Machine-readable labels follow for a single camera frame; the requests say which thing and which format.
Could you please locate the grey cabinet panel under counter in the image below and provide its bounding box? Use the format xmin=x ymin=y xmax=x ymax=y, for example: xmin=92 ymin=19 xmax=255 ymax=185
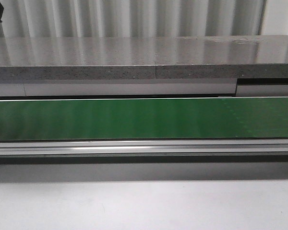
xmin=0 ymin=78 xmax=288 ymax=97

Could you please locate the white pleated curtain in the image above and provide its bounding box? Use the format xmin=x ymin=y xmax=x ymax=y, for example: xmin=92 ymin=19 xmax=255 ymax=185
xmin=0 ymin=0 xmax=288 ymax=38

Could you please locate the aluminium conveyor side rail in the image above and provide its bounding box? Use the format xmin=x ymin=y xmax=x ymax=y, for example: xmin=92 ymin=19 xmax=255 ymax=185
xmin=0 ymin=138 xmax=288 ymax=157

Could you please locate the grey stone counter slab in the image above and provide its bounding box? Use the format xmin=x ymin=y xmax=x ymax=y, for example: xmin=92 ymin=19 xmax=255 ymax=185
xmin=0 ymin=35 xmax=288 ymax=81

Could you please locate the green conveyor belt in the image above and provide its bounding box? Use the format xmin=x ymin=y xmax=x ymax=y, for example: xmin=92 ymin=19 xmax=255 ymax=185
xmin=0 ymin=97 xmax=288 ymax=141

